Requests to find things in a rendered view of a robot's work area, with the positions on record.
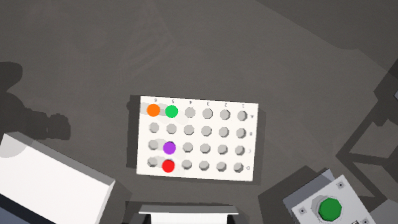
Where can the red-capped tube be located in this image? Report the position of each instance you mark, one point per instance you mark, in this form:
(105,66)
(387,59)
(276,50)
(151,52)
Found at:
(168,165)

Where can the orange-capped tube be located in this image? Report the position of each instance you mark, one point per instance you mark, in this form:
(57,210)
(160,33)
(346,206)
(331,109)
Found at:
(153,110)

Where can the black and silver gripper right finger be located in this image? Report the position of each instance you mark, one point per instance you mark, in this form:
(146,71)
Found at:
(236,219)

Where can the white tube rack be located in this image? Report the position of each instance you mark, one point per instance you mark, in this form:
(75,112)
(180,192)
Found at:
(199,122)

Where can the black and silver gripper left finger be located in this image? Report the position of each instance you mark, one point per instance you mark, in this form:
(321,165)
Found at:
(140,218)

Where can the green-capped tube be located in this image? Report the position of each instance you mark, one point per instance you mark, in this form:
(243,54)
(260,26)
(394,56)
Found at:
(171,111)

